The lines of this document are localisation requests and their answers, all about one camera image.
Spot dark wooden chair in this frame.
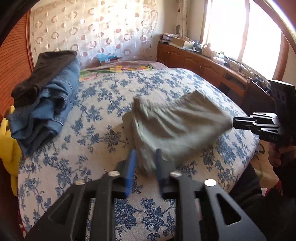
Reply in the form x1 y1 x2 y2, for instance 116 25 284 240
243 77 276 121

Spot pale window curtain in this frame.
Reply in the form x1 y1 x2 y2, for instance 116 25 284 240
179 0 196 44

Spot tangled cables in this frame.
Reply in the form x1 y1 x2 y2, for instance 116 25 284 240
225 58 255 77

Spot small cardboard box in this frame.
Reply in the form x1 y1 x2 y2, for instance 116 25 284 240
99 57 120 67

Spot person's dark clothing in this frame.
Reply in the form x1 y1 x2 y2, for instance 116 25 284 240
228 162 296 241

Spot wooden louvered wardrobe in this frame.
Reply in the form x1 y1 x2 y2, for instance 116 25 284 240
0 11 36 121

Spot wooden framed window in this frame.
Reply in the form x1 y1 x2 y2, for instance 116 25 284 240
199 0 290 82

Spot stack of papers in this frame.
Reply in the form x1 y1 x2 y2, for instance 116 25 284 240
161 33 179 43

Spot circle-patterned sheer curtain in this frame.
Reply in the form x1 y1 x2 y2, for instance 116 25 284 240
30 0 160 68

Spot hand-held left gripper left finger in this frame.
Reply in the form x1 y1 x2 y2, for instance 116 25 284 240
24 149 137 241

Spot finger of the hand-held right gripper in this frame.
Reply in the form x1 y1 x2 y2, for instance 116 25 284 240
233 123 281 142
232 112 280 124

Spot blue floral bed sheet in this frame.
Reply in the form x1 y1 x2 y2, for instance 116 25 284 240
17 67 260 241

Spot yellow cloth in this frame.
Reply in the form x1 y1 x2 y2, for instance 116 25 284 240
0 105 22 196

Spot blue plastic bag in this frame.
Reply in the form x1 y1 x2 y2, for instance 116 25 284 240
96 53 116 62

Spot wooden sideboard cabinet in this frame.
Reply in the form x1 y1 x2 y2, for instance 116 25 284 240
157 42 255 105

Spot grey-green pants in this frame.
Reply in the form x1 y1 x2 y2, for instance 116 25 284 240
122 90 234 173

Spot folded blue jeans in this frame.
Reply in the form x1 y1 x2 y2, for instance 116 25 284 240
8 57 81 156

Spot open cardboard box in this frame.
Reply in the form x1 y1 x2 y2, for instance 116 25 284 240
171 37 193 49

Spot colourful floral blanket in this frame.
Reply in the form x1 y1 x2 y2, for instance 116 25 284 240
79 61 170 82

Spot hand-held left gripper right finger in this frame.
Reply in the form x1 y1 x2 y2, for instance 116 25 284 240
155 148 267 241

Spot folded dark pants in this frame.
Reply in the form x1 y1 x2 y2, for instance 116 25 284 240
11 50 78 105

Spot person's right hand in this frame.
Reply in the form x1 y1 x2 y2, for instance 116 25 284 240
268 143 284 169

